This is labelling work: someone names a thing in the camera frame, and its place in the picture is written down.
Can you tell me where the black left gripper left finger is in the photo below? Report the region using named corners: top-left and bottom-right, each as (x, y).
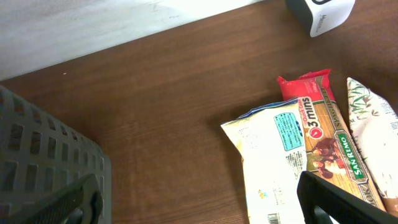
top-left (1, 174), bottom-right (103, 224)

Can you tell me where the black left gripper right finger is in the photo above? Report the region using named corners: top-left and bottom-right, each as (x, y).
top-left (297, 171), bottom-right (397, 224)

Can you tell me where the San Remo spaghetti packet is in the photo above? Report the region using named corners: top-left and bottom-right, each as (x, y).
top-left (277, 69), bottom-right (385, 211)

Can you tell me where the white chips bag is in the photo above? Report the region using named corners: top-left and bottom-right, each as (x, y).
top-left (221, 99), bottom-right (307, 223)

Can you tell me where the white cream tube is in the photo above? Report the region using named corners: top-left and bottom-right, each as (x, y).
top-left (347, 77), bottom-right (397, 216)

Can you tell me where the white barcode scanner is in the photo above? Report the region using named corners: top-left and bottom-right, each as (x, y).
top-left (285, 0), bottom-right (355, 37)

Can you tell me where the grey plastic basket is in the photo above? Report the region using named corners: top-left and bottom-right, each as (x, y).
top-left (1, 87), bottom-right (112, 223)

